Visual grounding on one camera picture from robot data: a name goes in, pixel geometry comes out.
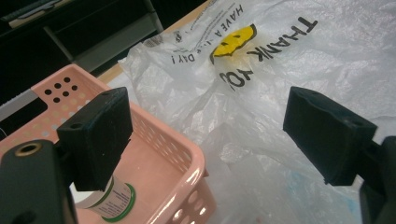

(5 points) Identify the pink plastic basket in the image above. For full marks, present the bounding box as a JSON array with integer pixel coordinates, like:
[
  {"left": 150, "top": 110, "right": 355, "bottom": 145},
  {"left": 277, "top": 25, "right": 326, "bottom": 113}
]
[{"left": 0, "top": 63, "right": 218, "bottom": 224}]

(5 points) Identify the white bottle with green label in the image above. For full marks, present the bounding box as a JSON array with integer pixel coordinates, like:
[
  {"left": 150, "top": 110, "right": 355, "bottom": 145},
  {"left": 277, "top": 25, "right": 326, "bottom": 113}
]
[{"left": 74, "top": 175, "right": 137, "bottom": 223}]

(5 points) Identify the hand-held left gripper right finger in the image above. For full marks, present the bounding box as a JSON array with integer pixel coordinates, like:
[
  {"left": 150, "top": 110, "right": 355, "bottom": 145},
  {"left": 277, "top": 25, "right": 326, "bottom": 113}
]
[{"left": 282, "top": 86, "right": 378, "bottom": 187}]

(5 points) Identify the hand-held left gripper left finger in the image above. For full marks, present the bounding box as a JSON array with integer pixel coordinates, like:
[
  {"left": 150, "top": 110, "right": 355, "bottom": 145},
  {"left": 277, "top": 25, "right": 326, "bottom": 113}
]
[{"left": 56, "top": 86, "right": 134, "bottom": 192}]

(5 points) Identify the white plastic bag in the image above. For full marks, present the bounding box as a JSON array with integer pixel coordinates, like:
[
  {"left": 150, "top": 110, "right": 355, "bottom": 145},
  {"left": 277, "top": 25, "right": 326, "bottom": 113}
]
[{"left": 117, "top": 0, "right": 396, "bottom": 224}]

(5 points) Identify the dark shelf unit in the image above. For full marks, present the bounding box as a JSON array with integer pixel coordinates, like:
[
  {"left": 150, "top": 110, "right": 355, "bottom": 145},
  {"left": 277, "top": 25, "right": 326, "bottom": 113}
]
[{"left": 0, "top": 0, "right": 165, "bottom": 108}]

